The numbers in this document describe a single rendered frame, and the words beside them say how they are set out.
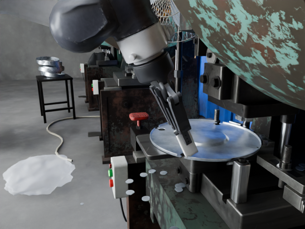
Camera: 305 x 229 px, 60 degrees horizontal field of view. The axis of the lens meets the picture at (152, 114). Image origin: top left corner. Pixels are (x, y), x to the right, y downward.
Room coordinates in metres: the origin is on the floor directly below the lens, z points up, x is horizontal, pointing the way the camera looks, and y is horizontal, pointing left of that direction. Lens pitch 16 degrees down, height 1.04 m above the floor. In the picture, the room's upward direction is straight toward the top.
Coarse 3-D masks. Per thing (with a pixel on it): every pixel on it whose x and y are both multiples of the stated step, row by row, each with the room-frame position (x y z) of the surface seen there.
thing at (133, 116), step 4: (140, 112) 0.98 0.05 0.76; (144, 112) 0.98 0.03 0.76; (132, 116) 0.93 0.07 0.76; (136, 116) 0.93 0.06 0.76; (140, 116) 0.93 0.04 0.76; (144, 116) 0.93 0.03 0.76; (148, 116) 0.94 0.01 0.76; (136, 120) 0.92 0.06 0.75; (140, 120) 0.95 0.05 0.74; (140, 124) 0.95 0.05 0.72
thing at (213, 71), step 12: (216, 60) 0.69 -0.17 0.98; (204, 72) 0.70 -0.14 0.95; (216, 72) 0.64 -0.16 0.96; (228, 72) 0.63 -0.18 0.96; (204, 84) 0.70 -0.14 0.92; (216, 84) 0.63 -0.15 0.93; (228, 84) 0.63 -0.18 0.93; (240, 84) 0.61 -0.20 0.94; (216, 96) 0.64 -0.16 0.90; (228, 96) 0.63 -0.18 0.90; (240, 96) 0.61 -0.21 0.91; (252, 96) 0.62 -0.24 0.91; (264, 96) 0.63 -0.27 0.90
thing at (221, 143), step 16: (160, 128) 0.74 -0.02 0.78; (192, 128) 0.74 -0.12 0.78; (208, 128) 0.74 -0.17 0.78; (224, 128) 0.74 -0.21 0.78; (240, 128) 0.74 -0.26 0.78; (160, 144) 0.61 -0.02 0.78; (176, 144) 0.61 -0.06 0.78; (208, 144) 0.61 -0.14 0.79; (224, 144) 0.61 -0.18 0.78; (240, 144) 0.61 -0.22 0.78; (256, 144) 0.61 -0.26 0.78; (208, 160) 0.52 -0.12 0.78; (224, 160) 0.52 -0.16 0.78
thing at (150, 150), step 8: (136, 136) 0.68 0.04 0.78; (144, 136) 0.68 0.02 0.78; (144, 144) 0.62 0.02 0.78; (152, 144) 0.62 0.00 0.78; (144, 152) 0.58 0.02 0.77; (152, 152) 0.57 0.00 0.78; (160, 152) 0.57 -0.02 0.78; (184, 160) 0.65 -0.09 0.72; (192, 160) 0.61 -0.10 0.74; (184, 168) 0.65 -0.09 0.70; (192, 168) 0.61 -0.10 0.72; (200, 168) 0.61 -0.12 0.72; (208, 168) 0.62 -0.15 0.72; (216, 168) 0.62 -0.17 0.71; (184, 176) 0.65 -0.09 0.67; (192, 176) 0.61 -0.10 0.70; (200, 176) 0.61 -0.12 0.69; (192, 184) 0.61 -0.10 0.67
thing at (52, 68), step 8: (48, 56) 3.49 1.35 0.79; (40, 64) 3.24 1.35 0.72; (48, 64) 3.23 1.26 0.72; (56, 64) 3.27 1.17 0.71; (48, 72) 3.35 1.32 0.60; (56, 72) 3.30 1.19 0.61; (40, 80) 3.13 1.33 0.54; (48, 80) 3.17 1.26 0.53; (56, 80) 3.21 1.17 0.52; (72, 80) 3.31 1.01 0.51; (40, 88) 3.13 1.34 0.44; (72, 88) 3.30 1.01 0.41; (40, 96) 3.46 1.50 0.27; (72, 96) 3.30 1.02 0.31; (40, 104) 3.45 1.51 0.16; (48, 104) 3.50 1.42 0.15; (72, 104) 3.29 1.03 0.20
